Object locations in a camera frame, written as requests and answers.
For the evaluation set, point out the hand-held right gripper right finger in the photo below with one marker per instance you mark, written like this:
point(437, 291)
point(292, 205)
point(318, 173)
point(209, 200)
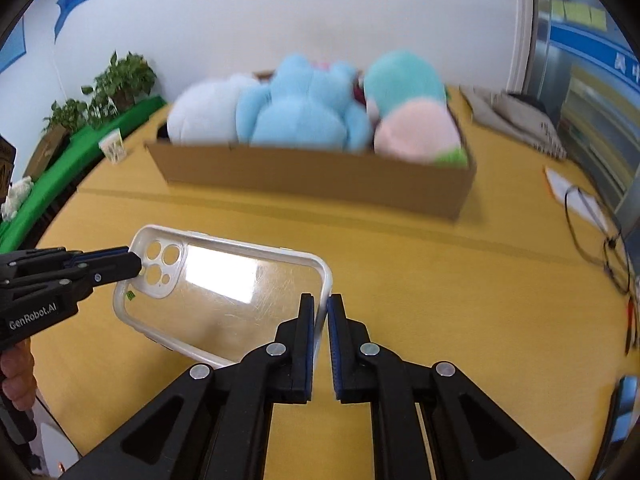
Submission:
point(336, 340)

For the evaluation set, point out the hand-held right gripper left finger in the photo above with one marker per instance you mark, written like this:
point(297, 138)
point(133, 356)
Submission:
point(306, 340)

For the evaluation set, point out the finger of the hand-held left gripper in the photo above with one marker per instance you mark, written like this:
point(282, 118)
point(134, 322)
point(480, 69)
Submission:
point(100, 255)
point(115, 270)

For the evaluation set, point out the clear phone case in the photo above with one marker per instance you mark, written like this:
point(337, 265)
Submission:
point(225, 280)

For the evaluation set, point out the brown cardboard box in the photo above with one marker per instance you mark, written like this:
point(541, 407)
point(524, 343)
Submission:
point(310, 175)

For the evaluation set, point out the white plush toy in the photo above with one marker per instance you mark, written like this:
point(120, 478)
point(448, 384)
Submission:
point(205, 110)

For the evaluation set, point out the light blue plush toy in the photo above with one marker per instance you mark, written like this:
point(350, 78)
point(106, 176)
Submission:
point(295, 105)

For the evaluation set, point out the teal pink green plush toy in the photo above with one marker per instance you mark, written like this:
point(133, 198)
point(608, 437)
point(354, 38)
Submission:
point(405, 85)

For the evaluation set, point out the person's left hand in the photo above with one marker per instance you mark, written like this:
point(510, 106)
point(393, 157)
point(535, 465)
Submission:
point(20, 375)

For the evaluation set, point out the white fluffy item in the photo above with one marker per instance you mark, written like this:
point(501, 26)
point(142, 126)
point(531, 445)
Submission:
point(17, 197)

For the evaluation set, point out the printed paper cup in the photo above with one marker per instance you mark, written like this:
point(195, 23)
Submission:
point(112, 146)

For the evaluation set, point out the small brown carton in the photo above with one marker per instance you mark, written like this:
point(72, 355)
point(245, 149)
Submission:
point(45, 152)

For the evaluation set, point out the green turf strip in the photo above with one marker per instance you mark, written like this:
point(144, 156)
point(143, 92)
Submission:
point(100, 135)

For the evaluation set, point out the white sheet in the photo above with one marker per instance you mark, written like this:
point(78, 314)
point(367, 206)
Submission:
point(57, 442)

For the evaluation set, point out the small green potted plant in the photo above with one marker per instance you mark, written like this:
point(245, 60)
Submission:
point(67, 115)

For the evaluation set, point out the white paper with orange edge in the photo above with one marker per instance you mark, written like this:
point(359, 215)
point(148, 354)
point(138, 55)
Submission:
point(560, 182)

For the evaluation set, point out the grey cloth bag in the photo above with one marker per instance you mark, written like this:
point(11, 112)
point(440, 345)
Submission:
point(510, 115)

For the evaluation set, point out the dark smartphone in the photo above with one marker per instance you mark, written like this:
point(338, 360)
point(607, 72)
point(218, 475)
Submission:
point(622, 410)

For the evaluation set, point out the red black test probe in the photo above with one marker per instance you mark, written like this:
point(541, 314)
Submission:
point(631, 325)

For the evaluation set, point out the glass door with blue band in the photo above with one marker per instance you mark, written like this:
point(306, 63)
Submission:
point(585, 85)

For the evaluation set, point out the small blue wall poster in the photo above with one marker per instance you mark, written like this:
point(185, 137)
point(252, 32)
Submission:
point(14, 45)

